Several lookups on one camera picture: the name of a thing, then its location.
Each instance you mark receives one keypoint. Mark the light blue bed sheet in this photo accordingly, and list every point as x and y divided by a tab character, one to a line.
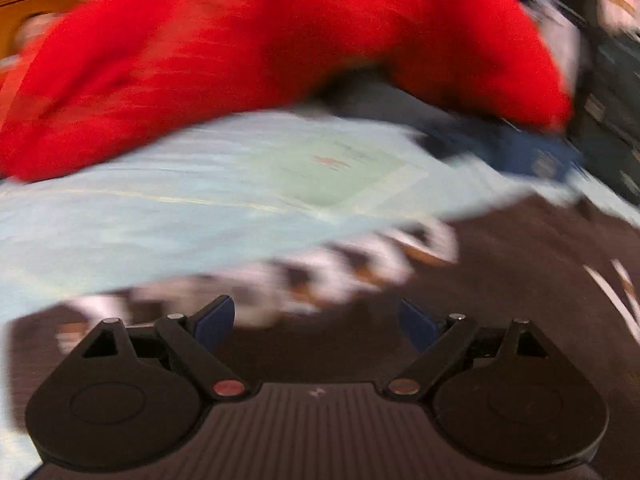
150	210

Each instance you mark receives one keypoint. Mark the black backpack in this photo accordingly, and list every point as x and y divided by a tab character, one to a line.
610	85

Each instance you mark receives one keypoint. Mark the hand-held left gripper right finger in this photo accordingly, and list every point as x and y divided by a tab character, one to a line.
419	325

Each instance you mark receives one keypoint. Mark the wooden bed frame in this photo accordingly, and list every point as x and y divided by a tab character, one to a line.
30	0

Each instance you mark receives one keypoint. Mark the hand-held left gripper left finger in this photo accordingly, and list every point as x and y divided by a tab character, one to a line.
212	322

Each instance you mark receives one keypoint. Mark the navy pouch with cartoon badge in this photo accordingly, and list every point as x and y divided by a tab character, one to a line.
520	152

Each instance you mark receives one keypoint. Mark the red down jacket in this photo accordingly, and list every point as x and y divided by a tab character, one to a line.
250	40

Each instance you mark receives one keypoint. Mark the brown lettered sweater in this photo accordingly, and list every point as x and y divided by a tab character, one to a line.
525	280

